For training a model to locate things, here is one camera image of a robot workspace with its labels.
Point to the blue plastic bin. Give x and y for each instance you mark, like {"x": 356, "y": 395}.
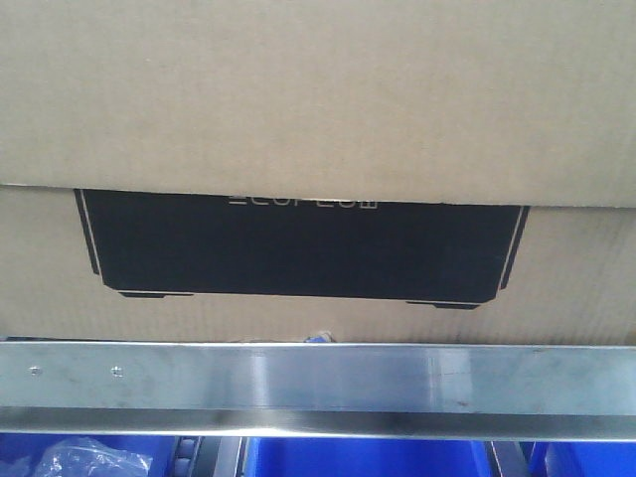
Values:
{"x": 297, "y": 456}
{"x": 580, "y": 458}
{"x": 32, "y": 454}

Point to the white roller track rail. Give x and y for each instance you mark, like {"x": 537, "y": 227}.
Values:
{"x": 208, "y": 456}

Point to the metal shelf front rail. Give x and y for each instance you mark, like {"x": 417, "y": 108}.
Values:
{"x": 320, "y": 390}

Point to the blue plastic bin left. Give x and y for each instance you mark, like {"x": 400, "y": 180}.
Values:
{"x": 32, "y": 454}

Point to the blue plastic bin middle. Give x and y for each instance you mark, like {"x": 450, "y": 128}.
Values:
{"x": 297, "y": 456}

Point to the clear plastic bag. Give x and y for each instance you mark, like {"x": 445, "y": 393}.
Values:
{"x": 83, "y": 456}

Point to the blue plastic bin right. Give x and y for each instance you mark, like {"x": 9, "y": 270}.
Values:
{"x": 580, "y": 458}

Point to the brown cardboard box black print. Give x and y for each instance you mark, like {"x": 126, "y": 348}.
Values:
{"x": 384, "y": 171}

